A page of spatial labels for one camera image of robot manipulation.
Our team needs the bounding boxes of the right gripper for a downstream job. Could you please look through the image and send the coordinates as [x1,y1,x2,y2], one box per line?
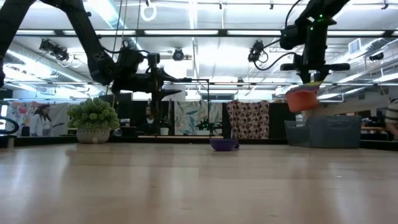
[280,24,351,85]

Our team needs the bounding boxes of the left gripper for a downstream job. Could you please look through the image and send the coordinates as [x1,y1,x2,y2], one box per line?
[111,52,193,110]

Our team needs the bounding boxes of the yellow measuring cup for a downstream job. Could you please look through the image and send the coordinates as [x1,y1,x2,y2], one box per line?
[300,80,323,88]

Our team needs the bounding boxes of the orange measuring cup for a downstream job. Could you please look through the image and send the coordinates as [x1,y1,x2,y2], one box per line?
[285,86,321,114]

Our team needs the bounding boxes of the grey plastic basket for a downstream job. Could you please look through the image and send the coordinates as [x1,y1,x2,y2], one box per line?
[284,114,363,149]

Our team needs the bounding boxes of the purple measuring cup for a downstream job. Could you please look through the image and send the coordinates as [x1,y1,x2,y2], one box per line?
[209,138,241,152]

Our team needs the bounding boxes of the black partition panel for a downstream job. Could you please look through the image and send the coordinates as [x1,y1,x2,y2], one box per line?
[98,92,175,137]
[268,102,296,140]

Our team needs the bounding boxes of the small black background machine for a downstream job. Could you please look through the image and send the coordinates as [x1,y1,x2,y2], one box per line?
[195,119,223,137]

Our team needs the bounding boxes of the brown patterned cloth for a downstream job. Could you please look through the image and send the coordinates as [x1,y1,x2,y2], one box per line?
[226,100,270,140]

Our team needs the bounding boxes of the green potted plant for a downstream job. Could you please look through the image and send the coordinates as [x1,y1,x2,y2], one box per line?
[67,97,121,144]

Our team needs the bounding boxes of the grey hanging cloth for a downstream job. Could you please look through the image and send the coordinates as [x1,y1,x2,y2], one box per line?
[49,103,71,137]

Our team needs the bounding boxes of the colourful printed cloth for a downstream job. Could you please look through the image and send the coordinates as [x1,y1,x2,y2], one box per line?
[6,101,40,137]

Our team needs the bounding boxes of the black metal rack frame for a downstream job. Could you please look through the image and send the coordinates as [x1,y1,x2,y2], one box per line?
[160,78,211,137]

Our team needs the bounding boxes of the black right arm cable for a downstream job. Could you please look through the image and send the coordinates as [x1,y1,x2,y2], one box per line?
[252,51,301,72]

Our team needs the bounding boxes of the black table frame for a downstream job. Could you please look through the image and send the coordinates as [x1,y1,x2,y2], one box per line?
[0,134,398,151]

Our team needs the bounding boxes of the white cable ring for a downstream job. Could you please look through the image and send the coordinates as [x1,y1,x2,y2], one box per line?
[140,2,157,22]

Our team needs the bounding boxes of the black cable loop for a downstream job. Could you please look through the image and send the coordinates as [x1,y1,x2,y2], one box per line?
[0,115,20,135]

